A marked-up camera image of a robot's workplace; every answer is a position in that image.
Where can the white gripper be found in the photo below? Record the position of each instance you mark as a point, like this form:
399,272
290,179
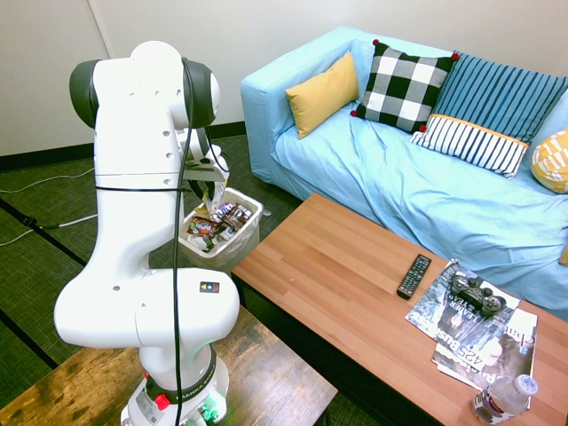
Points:
208,166

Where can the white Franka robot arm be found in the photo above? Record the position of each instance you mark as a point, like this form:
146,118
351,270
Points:
133,222

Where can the white trash bin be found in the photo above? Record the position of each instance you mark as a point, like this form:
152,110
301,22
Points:
239,246

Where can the red snack wrapper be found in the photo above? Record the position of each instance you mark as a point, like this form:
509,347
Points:
203,226

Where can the brown chocolate wrapper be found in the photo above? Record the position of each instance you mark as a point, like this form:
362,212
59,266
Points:
235,217

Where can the plain mustard yellow pillow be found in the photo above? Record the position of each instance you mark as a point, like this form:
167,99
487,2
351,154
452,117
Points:
321,95

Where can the wooden coffee table black legs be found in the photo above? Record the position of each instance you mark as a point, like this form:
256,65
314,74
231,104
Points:
355,288

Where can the rustic dark wood table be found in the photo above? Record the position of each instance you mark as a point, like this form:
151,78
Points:
266,381

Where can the light blue sofa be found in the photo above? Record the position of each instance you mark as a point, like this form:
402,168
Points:
421,208

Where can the black white checkered pillow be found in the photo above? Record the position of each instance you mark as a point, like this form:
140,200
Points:
401,86

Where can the black tv remote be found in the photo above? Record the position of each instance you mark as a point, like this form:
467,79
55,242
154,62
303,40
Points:
414,276

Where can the snowy cover magazine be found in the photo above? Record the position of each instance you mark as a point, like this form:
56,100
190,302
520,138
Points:
437,310

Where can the white navy striped pillow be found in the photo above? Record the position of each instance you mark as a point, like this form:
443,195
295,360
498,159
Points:
470,144

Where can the black game controller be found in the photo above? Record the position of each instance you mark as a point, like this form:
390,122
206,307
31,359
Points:
477,295

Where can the blue striped pillow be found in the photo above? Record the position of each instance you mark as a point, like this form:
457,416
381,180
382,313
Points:
497,97

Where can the business magazine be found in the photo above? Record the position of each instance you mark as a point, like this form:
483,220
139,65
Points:
470,355

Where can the yellow white patterned bolster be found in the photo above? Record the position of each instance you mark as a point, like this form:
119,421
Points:
552,162

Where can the white edged magazine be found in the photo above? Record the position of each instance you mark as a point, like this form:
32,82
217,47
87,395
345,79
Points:
526,341

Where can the clear plastic water bottle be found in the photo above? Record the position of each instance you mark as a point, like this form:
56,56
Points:
501,401

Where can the mustard striped pillow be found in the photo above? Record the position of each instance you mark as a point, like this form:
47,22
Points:
564,255

